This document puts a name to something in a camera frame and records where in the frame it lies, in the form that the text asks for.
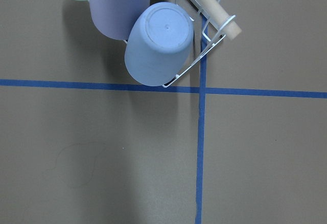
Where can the white wire cup rack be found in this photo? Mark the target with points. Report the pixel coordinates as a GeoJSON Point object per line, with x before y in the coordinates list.
{"type": "Point", "coordinates": [211, 34]}

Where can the blue plastic cup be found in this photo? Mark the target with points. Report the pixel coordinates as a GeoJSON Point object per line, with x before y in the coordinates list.
{"type": "Point", "coordinates": [159, 44]}

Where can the wooden rack handle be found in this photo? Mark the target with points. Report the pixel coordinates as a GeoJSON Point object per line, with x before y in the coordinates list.
{"type": "Point", "coordinates": [220, 16]}

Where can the purple plastic cup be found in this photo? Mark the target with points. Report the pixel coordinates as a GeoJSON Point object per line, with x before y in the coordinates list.
{"type": "Point", "coordinates": [116, 18]}

